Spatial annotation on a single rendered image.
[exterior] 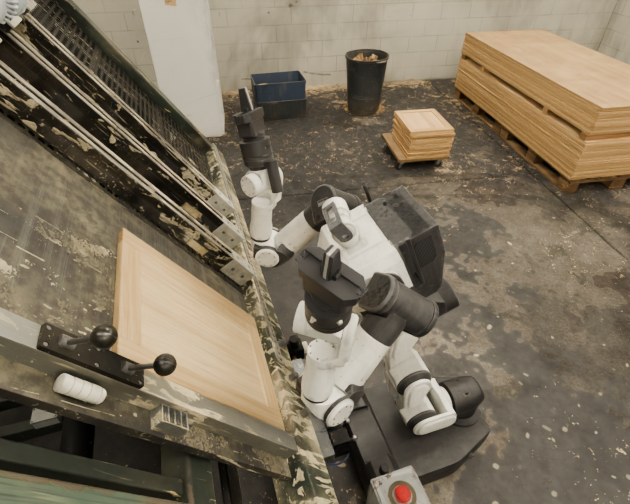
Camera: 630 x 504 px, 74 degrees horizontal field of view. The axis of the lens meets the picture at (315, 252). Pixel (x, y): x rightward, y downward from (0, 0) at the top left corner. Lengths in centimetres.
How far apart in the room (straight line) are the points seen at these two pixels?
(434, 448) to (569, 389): 95
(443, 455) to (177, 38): 409
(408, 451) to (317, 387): 120
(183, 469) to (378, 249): 65
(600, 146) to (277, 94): 325
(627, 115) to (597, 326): 187
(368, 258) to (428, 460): 123
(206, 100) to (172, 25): 74
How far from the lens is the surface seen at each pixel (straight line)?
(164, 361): 76
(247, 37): 608
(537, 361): 280
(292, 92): 522
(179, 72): 476
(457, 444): 216
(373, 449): 205
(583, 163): 431
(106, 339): 70
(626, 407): 285
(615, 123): 428
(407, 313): 97
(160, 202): 140
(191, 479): 100
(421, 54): 664
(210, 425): 102
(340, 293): 65
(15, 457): 81
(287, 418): 129
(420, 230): 108
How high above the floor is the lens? 204
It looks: 40 degrees down
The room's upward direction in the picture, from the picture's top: straight up
